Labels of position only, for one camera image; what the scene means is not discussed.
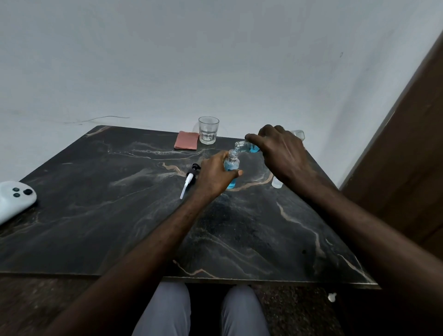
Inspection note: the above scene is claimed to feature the person's right hand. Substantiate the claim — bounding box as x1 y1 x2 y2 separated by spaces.
245 124 314 189

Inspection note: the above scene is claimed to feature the person's left hand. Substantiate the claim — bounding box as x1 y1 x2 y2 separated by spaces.
191 150 244 201

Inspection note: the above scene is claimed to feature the small bottle with blue liquid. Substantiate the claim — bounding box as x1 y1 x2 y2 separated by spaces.
223 149 240 190

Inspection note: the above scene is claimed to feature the clear bottle with blue liquid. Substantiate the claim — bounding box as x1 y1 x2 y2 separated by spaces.
235 130 306 154

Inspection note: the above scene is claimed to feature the person's right forearm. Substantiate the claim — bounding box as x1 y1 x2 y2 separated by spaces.
292 173 443 336

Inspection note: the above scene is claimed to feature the person's left forearm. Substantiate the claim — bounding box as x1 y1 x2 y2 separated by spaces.
43 192 215 336

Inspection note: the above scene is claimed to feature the black and white pump dispenser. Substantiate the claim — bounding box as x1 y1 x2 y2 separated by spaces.
179 163 201 200

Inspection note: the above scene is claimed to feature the clear glass tumbler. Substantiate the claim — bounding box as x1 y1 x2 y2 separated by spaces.
198 116 220 145

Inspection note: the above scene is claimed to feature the folded pink cloth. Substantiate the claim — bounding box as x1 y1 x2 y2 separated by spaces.
173 131 200 151

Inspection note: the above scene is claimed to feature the person's right leg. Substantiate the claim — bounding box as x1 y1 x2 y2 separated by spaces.
220 285 271 336

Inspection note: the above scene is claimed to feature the person's leg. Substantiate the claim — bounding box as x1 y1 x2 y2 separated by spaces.
131 282 192 336
220 285 271 336

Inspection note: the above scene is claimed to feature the person's left leg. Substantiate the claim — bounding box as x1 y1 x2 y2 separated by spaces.
131 282 192 336

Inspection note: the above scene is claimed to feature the brown wooden door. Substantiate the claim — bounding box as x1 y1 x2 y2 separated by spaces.
340 30 443 262

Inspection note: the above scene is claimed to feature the white controller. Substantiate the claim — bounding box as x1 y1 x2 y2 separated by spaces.
0 181 37 226

